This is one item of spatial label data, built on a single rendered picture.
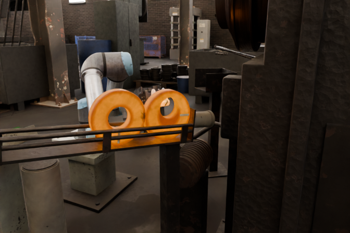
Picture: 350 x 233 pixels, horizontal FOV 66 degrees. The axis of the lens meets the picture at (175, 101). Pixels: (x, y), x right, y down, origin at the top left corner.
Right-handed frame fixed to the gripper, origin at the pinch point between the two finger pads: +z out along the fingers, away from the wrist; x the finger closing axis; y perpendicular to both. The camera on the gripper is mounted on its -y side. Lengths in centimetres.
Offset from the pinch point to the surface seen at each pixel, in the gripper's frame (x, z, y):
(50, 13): 11, -291, 145
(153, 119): -5.2, 0.8, -4.2
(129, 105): -12.7, 2.5, 1.0
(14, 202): -45, -46, -27
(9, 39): -38, -520, 183
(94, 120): -22.6, 1.6, -1.8
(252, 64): 16.4, 22.0, 6.4
